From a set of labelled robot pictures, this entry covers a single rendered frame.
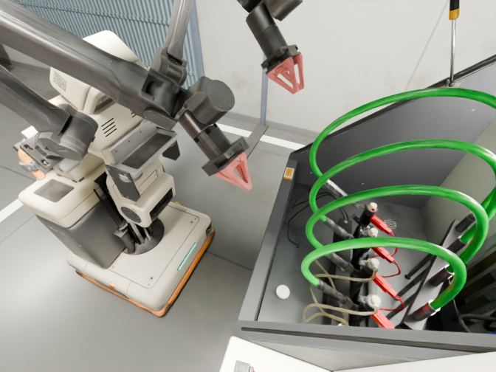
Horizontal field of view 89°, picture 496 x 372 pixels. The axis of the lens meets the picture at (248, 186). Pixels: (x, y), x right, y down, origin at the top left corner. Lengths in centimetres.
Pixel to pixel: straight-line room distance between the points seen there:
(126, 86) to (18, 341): 179
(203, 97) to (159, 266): 123
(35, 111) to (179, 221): 116
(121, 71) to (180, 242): 124
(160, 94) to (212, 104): 10
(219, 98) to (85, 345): 164
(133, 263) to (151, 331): 40
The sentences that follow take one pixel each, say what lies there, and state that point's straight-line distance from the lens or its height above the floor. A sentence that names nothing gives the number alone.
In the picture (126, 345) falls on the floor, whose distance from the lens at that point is 178.
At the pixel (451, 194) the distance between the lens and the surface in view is 46.
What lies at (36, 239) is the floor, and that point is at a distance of 244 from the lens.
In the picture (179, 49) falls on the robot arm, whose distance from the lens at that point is 101.
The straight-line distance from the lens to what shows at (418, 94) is 54.
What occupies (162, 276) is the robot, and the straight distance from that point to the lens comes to 153.
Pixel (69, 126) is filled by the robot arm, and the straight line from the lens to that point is 75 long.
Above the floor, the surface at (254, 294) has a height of 95.
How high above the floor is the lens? 162
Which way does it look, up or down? 47 degrees down
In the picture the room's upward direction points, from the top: straight up
